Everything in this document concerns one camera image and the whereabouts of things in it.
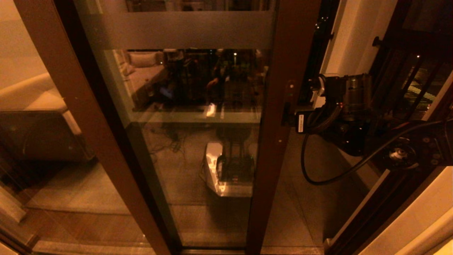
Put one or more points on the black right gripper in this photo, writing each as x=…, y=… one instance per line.
x=324, y=122

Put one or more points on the brown framed sliding glass door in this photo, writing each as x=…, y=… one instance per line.
x=293, y=42

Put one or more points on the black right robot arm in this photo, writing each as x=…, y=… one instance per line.
x=407, y=148

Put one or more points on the dark brown door jamb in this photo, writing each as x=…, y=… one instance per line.
x=371, y=223

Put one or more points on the brown framed fixed glass panel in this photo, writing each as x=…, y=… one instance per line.
x=90, y=117

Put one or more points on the dark front-load washing machine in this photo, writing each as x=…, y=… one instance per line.
x=42, y=141

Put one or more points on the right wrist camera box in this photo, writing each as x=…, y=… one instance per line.
x=325, y=85

